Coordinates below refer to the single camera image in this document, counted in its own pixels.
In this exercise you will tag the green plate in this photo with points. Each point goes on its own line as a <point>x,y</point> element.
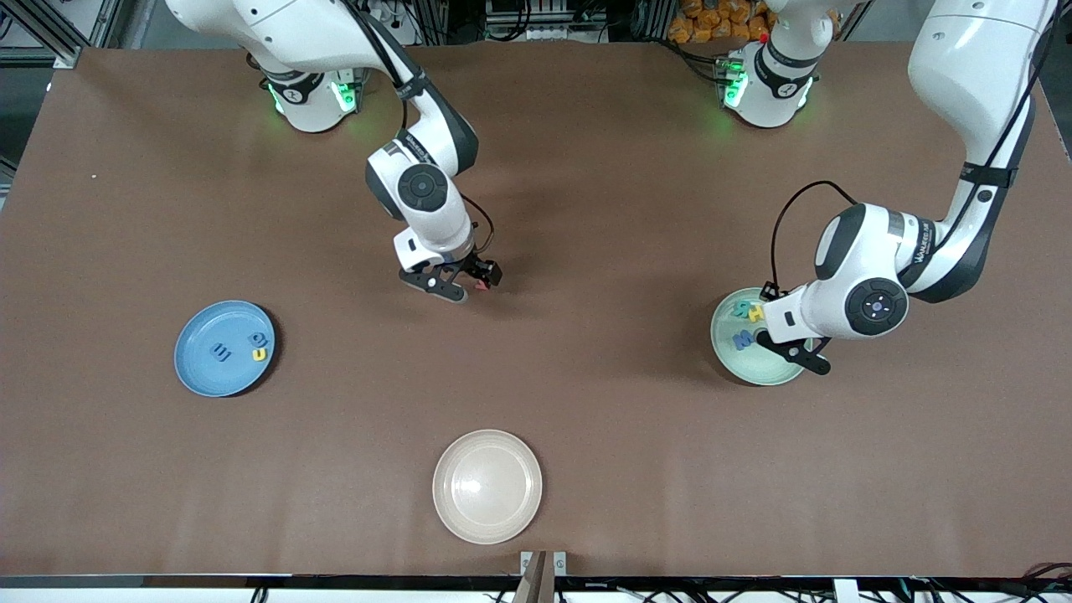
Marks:
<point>741,364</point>

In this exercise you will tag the aluminium frame profile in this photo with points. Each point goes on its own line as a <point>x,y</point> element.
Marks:
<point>60,59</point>

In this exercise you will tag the blue foam letter M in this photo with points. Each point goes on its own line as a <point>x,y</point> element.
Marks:
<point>742,339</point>

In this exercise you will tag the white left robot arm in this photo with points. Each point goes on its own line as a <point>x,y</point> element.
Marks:
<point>963,75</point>

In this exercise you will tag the grey equipment rack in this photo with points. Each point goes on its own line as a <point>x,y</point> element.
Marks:
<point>536,12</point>

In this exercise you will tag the blue foam letter E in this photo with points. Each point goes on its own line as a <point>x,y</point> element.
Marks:
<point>220,353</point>

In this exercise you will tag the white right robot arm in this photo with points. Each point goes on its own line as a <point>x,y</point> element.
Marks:
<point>276,25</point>

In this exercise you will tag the blue plate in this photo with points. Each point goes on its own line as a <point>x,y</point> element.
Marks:
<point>209,377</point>

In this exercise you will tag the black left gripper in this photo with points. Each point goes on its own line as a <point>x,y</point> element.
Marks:
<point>768,294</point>

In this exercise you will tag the beige plate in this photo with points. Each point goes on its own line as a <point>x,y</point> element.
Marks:
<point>487,487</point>

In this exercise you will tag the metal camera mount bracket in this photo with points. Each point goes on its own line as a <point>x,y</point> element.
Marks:
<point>543,574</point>

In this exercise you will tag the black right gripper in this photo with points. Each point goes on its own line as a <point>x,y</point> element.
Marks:
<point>471,265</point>

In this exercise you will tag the orange packaged items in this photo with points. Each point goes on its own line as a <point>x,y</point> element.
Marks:
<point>712,21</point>

